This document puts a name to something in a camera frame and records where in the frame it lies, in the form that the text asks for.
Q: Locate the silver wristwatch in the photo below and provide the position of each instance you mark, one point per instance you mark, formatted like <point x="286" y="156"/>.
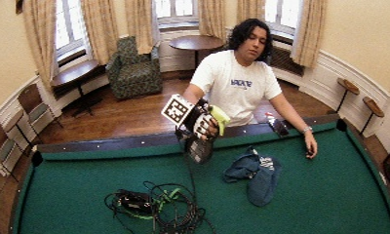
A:
<point x="306" y="129"/>

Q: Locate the white marker cube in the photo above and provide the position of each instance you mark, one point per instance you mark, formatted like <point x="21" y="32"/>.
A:
<point x="177" y="109"/>

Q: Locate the person in white t-shirt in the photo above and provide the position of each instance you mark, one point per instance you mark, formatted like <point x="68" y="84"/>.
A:
<point x="235" y="87"/>

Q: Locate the blue cloth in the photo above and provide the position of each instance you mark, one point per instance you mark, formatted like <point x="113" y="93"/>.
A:
<point x="251" y="177"/>

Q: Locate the green patterned armchair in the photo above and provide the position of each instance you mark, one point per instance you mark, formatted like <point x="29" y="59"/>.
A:
<point x="134" y="71"/>

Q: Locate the round dark wooden table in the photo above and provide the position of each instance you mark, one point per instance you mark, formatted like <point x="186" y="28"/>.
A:
<point x="195" y="42"/>

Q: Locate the dark radiator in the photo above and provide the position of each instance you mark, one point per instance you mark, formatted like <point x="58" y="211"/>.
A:
<point x="286" y="61"/>

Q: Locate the black device box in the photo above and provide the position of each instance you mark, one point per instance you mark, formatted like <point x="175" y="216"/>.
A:
<point x="133" y="199"/>

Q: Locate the beige curtain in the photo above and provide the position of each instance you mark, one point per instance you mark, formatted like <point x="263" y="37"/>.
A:
<point x="211" y="18"/>
<point x="307" y="31"/>
<point x="100" y="29"/>
<point x="248" y="10"/>
<point x="138" y="25"/>
<point x="40" y="39"/>

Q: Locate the window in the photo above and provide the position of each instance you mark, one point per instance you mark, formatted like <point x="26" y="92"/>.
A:
<point x="282" y="17"/>
<point x="175" y="13"/>
<point x="69" y="29"/>

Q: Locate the wooden chair with padded seat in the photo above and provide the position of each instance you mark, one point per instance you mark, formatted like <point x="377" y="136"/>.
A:
<point x="1" y="146"/>
<point x="34" y="107"/>

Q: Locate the half-round wooden wall table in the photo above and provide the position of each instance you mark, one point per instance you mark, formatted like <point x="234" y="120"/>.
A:
<point x="74" y="74"/>

